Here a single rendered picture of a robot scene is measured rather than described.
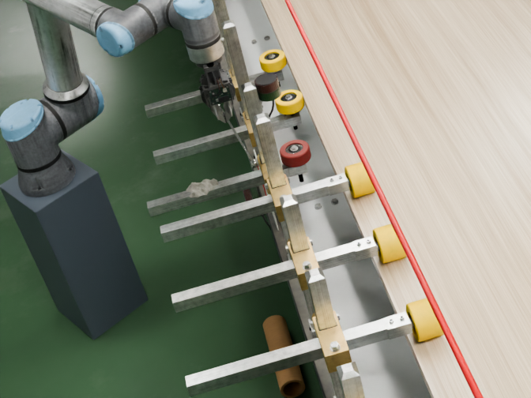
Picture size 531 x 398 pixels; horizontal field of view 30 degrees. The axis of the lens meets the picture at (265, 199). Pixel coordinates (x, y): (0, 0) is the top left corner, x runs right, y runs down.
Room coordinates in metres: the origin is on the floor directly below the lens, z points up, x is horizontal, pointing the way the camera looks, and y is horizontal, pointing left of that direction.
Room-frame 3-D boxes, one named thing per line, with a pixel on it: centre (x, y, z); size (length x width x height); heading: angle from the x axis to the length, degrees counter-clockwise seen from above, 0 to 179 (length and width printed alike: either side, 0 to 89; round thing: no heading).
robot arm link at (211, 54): (2.21, 0.04, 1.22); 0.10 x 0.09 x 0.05; 92
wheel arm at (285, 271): (1.63, 0.01, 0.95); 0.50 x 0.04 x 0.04; 92
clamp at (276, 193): (1.90, -0.04, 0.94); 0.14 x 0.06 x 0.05; 2
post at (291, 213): (1.68, -0.05, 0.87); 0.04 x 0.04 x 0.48; 2
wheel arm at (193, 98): (2.63, 0.07, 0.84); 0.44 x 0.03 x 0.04; 92
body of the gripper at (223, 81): (2.21, 0.05, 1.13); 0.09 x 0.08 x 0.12; 2
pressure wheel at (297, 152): (2.14, -0.11, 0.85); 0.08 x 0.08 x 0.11
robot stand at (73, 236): (2.77, 0.68, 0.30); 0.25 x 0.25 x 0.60; 33
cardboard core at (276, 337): (2.25, 0.08, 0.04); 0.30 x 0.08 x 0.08; 2
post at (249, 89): (2.18, -0.03, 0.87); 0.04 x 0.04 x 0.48; 2
